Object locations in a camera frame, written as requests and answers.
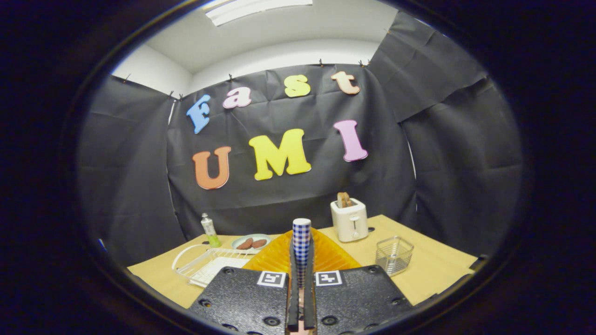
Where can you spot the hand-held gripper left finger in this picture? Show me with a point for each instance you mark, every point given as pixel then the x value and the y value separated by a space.
pixel 293 307

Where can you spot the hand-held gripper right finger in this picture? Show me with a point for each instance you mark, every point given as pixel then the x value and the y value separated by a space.
pixel 309 307

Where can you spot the pale blue plate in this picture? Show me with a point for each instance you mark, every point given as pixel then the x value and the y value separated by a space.
pixel 260 236

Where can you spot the brown sausage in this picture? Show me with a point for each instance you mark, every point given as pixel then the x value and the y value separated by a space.
pixel 259 243
pixel 244 244

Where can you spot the cream toaster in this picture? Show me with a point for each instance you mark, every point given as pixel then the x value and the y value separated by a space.
pixel 349 223

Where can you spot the black backdrop cloth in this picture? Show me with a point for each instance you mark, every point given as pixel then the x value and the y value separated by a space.
pixel 279 204

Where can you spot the brown bread slice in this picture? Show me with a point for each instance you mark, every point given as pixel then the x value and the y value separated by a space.
pixel 343 199

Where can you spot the clear bottle with green liquid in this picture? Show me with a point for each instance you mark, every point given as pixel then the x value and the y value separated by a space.
pixel 209 230

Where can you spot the ceiling light panel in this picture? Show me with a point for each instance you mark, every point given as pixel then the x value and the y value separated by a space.
pixel 256 8

